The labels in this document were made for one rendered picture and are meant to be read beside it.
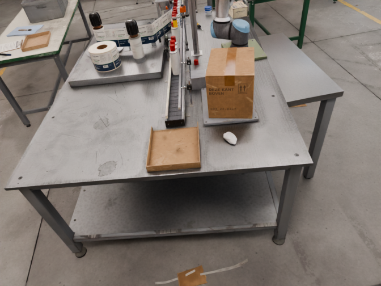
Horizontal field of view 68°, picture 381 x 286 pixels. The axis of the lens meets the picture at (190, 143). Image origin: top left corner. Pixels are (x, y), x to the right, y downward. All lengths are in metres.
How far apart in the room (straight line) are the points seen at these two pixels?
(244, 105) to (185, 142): 0.37
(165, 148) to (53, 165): 0.59
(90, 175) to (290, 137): 1.02
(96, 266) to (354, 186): 1.96
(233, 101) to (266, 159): 0.35
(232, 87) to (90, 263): 1.51
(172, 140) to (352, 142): 1.80
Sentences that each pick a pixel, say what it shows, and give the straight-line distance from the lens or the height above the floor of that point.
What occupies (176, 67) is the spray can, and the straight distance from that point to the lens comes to 1.94.
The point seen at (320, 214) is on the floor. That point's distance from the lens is 2.28.
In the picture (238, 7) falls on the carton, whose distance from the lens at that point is 2.58.
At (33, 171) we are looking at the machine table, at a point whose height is 0.83.
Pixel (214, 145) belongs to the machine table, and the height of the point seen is 0.83.
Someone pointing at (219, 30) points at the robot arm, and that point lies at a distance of 2.11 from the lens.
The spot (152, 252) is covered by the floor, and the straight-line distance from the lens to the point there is 2.11.
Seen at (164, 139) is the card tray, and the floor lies 0.83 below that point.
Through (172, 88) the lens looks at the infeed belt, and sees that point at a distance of 1.84.
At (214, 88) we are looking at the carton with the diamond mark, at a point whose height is 1.05.
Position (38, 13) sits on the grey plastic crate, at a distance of 3.93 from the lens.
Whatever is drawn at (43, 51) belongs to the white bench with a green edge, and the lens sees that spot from 3.11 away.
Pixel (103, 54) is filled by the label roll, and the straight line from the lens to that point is 2.15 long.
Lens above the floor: 1.85
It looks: 43 degrees down
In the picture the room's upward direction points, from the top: 9 degrees counter-clockwise
